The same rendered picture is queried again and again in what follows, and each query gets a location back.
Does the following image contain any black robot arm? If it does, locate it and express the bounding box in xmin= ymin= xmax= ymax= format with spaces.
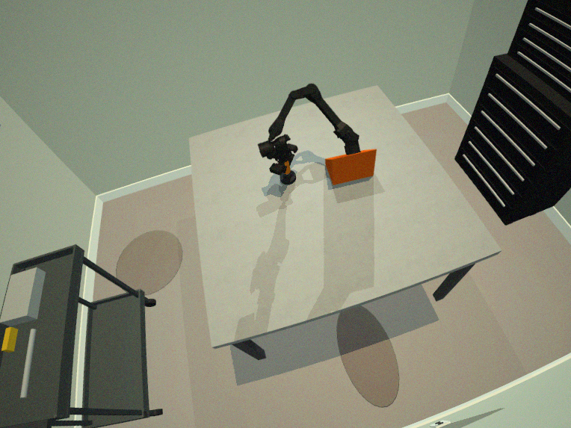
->
xmin=258 ymin=84 xmax=361 ymax=161

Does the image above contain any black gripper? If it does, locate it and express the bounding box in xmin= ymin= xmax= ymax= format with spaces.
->
xmin=269 ymin=143 xmax=298 ymax=175

